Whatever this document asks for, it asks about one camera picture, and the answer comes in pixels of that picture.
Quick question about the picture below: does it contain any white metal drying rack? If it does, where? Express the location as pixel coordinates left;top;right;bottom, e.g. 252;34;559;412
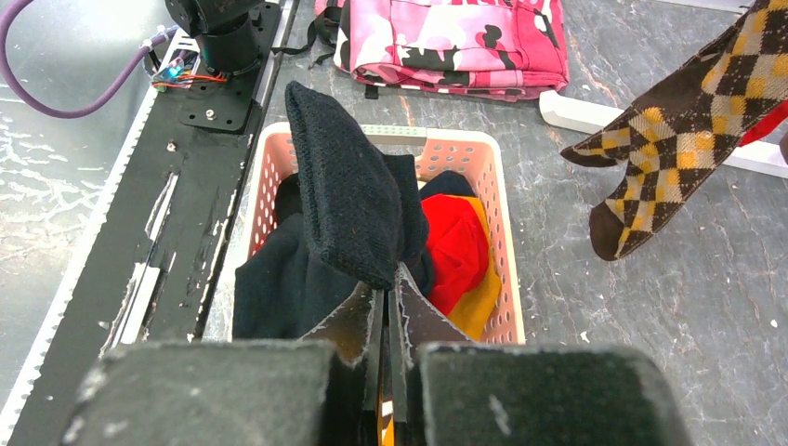
539;89;788;179

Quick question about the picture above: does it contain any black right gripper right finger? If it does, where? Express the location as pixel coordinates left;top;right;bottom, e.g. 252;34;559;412
388;265;692;445

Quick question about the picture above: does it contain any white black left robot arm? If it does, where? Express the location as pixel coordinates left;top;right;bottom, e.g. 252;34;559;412
164;0;260;75

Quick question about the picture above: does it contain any red white santa sock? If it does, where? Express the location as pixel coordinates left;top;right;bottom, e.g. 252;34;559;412
739;101;787;147

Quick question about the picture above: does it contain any pink perforated plastic basket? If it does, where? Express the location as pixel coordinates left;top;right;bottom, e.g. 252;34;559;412
203;122;525;344

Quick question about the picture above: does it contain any pink camouflage folded cloth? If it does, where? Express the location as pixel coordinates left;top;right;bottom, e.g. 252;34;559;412
314;1;570;102

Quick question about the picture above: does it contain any red cloth in basket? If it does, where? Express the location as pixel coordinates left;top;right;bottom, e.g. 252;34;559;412
422;194;490;315

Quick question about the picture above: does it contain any yellow cloth in basket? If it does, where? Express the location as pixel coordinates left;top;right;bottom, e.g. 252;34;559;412
448;195;502;341

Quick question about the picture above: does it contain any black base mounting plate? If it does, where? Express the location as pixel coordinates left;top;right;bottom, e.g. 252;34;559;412
1;1;297;445

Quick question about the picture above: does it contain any black cloth in basket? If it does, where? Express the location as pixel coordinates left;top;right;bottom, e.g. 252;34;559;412
232;173;435;339

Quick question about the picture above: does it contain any black sock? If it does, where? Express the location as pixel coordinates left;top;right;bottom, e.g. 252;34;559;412
284;82;432;290

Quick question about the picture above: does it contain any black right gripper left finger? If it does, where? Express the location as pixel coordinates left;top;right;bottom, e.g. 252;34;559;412
56;284;384;445

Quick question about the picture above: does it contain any argyle brown yellow sock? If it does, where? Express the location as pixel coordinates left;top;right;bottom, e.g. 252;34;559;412
562;1;787;261

